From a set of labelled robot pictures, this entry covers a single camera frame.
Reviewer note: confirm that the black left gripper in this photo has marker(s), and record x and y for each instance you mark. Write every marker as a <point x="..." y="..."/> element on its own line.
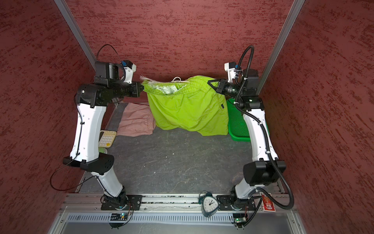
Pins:
<point x="136" y="89"/>

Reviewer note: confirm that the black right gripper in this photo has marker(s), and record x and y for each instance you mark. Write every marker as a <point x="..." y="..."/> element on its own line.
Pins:
<point x="223" y="86"/>

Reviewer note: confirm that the lime green shorts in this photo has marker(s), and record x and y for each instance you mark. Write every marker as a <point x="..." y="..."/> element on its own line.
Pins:
<point x="191" y="105"/>

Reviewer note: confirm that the pink shorts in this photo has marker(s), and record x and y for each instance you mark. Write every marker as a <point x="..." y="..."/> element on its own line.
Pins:
<point x="137" y="120"/>

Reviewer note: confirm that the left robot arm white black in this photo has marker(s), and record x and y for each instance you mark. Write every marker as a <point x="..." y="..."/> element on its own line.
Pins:
<point x="111" y="81"/>

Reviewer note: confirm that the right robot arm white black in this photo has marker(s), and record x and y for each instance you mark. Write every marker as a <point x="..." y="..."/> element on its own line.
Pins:
<point x="265" y="168"/>

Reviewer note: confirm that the green plastic basket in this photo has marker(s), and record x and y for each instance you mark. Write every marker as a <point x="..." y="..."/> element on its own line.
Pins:
<point x="237" y="127"/>

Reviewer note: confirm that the cream yellow calculator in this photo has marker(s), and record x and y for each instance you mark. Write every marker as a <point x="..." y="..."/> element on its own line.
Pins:
<point x="106" y="138"/>

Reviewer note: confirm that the teal alarm clock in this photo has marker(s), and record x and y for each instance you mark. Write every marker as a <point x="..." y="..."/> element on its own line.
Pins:
<point x="209" y="204"/>

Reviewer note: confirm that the left circuit board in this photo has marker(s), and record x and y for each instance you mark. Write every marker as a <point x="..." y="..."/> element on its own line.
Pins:
<point x="118" y="217"/>

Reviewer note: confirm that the circuit board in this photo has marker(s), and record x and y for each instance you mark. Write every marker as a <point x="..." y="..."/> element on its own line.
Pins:
<point x="118" y="217"/>
<point x="240" y="219"/>

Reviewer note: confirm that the red card packet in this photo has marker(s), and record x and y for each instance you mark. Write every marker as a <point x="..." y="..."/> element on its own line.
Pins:
<point x="268" y="205"/>

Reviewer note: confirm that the right circuit board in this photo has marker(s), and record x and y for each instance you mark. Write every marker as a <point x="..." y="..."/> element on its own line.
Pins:
<point x="240" y="219"/>

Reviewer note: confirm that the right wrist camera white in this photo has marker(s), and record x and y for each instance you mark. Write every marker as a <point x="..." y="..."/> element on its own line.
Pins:
<point x="231" y="69"/>

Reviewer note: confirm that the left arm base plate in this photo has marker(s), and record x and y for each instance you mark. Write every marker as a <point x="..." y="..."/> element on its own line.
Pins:
<point x="130" y="202"/>

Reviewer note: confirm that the left aluminium corner post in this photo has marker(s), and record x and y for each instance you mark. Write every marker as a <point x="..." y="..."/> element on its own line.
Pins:
<point x="74" y="27"/>

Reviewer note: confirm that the aluminium corner post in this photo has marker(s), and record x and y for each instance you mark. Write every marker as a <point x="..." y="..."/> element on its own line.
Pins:
<point x="74" y="27"/>
<point x="283" y="35"/>

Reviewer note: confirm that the right aluminium corner post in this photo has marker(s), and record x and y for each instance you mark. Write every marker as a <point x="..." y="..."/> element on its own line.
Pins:
<point x="283" y="35"/>

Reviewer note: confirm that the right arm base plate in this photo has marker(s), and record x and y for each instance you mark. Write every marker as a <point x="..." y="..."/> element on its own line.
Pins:
<point x="229" y="203"/>

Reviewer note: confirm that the aluminium front rail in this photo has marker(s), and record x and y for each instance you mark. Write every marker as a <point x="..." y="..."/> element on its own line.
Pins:
<point x="143" y="203"/>

